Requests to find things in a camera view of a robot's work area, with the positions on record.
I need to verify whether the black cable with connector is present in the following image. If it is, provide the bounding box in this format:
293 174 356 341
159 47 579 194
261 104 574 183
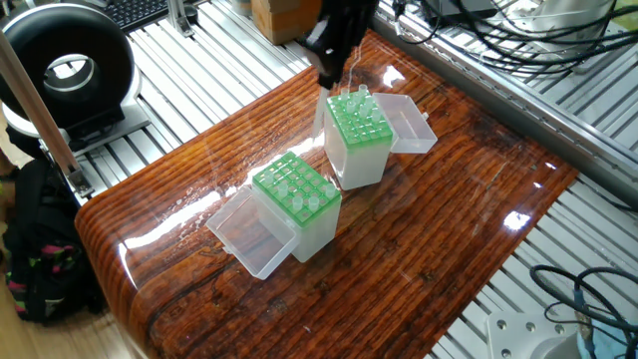
530 261 638 335

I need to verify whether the brown wooden pole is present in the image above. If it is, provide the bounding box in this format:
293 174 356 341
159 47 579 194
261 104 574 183
0 40 89 198

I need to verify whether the brown cardboard box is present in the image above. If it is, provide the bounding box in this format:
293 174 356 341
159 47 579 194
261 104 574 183
249 0 322 47

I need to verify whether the black cable bundle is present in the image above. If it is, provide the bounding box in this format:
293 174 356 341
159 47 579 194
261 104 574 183
384 0 638 91

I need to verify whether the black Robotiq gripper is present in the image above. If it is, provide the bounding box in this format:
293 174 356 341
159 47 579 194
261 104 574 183
301 0 380 93

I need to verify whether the clear green-rack pipette tip box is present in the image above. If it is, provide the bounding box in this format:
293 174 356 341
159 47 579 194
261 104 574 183
206 153 343 280
314 85 439 191

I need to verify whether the black ring light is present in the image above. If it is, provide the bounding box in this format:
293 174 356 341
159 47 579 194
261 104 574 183
0 5 136 153

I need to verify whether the black keyboard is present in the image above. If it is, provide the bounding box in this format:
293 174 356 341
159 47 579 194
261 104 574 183
100 0 172 29

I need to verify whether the silver robot mount plate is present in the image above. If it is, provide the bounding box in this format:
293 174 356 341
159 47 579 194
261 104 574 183
486 311 599 359

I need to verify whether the black backpack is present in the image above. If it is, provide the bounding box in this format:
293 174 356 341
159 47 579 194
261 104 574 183
0 160 109 323

